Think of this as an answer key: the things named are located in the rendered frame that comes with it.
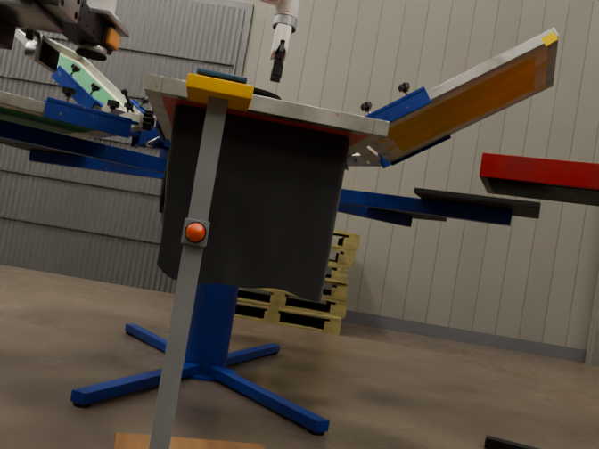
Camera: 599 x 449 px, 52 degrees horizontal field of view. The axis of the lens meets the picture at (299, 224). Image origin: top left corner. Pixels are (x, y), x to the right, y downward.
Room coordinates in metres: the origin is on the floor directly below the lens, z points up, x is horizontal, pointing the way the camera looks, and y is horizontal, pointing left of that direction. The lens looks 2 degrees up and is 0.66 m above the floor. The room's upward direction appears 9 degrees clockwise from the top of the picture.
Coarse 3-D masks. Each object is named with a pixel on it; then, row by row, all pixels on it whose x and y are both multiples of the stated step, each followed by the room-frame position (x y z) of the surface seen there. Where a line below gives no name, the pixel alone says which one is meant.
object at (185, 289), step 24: (192, 96) 1.25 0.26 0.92; (216, 96) 1.22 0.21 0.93; (240, 96) 1.19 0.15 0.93; (216, 120) 1.22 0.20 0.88; (216, 144) 1.22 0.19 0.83; (216, 168) 1.23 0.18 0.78; (192, 216) 1.22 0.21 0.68; (192, 264) 1.22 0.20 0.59; (192, 288) 1.22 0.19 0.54; (192, 312) 1.23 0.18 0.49; (168, 336) 1.22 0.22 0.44; (168, 360) 1.22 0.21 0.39; (168, 384) 1.22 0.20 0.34; (168, 408) 1.22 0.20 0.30; (168, 432) 1.23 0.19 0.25
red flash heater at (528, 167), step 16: (496, 160) 2.22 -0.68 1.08; (512, 160) 2.20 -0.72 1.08; (528, 160) 2.18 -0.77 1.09; (544, 160) 2.17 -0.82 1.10; (560, 160) 2.15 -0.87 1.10; (480, 176) 2.25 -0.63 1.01; (496, 176) 2.22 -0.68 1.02; (512, 176) 2.20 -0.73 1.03; (528, 176) 2.18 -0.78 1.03; (544, 176) 2.16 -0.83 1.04; (560, 176) 2.14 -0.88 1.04; (576, 176) 2.12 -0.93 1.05; (592, 176) 2.11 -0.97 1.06; (496, 192) 2.59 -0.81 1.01; (512, 192) 2.51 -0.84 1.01; (528, 192) 2.44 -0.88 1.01; (544, 192) 2.37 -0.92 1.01; (560, 192) 2.30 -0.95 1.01; (576, 192) 2.24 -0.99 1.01; (592, 192) 2.18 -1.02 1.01
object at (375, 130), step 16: (160, 80) 1.39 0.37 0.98; (176, 80) 1.40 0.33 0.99; (160, 96) 1.44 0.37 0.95; (176, 96) 1.41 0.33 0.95; (256, 96) 1.43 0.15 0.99; (160, 112) 1.65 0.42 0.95; (256, 112) 1.44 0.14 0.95; (272, 112) 1.43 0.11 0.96; (288, 112) 1.44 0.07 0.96; (304, 112) 1.44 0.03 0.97; (320, 112) 1.45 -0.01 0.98; (336, 112) 1.46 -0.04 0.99; (336, 128) 1.48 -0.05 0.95; (352, 128) 1.46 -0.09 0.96; (368, 128) 1.47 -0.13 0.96; (384, 128) 1.47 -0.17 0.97; (368, 144) 1.62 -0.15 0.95
